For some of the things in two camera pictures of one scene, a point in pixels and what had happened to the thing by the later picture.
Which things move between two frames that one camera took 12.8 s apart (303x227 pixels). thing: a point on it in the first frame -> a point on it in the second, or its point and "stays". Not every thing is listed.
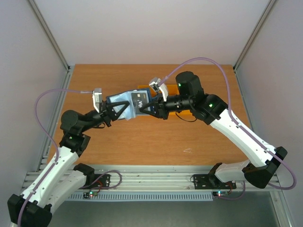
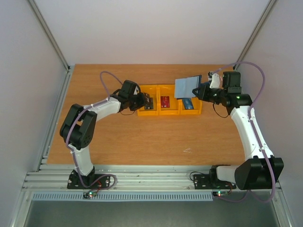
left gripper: x=107 y=112 -> x=143 y=102
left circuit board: x=86 y=195 stays
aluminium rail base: x=157 y=178 stays
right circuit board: x=218 y=194 stays
